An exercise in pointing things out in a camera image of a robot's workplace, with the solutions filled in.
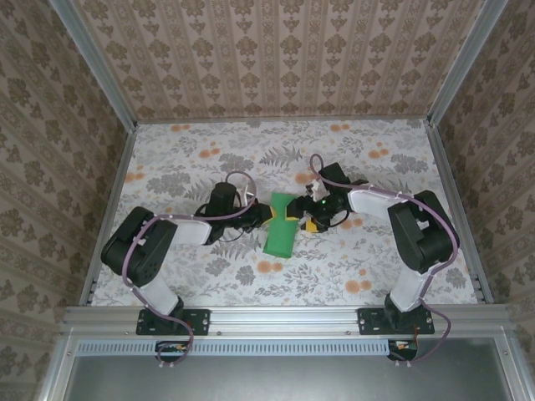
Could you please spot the green paper sheet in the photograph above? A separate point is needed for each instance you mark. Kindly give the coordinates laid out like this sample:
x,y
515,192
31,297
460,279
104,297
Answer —
x,y
280,238

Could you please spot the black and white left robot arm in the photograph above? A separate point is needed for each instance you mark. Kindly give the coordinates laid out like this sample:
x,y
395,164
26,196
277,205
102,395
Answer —
x,y
142,250

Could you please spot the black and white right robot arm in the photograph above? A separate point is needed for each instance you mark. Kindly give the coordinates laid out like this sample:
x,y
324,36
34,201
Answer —
x,y
422,234

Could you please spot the grey metal sheet panel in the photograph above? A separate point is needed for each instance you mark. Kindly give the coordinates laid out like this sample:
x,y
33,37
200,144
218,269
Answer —
x,y
292,380

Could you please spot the floral table cover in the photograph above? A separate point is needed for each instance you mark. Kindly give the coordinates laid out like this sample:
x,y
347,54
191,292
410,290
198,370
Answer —
x,y
334,259

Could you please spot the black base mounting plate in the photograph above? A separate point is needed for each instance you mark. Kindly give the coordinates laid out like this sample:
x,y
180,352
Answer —
x,y
368,321
200,321

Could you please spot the black connector board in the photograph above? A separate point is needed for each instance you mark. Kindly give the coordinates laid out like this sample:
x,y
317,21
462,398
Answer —
x,y
403,346
171,348

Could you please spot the white right camera bracket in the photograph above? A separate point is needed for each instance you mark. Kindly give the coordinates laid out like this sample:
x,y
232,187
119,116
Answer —
x,y
317,190

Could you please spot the white camera bracket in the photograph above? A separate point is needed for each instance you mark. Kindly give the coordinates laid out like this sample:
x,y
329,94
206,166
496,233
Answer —
x,y
317,190
247,195

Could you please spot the white left camera bracket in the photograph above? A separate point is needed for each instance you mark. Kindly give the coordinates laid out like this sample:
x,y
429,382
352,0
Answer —
x,y
247,195

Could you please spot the thin aluminium rail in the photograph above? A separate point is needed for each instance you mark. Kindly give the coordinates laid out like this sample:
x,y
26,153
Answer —
x,y
284,120

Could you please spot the wide aluminium frame rail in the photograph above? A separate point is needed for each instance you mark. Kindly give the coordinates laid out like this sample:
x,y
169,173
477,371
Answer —
x,y
284,319

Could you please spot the aluminium side rail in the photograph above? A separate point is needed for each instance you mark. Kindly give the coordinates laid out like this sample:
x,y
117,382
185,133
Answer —
x,y
109,213
444,167

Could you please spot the aluminium frame post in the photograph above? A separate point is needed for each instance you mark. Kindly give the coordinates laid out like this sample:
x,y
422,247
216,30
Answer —
x,y
96,67
464,62

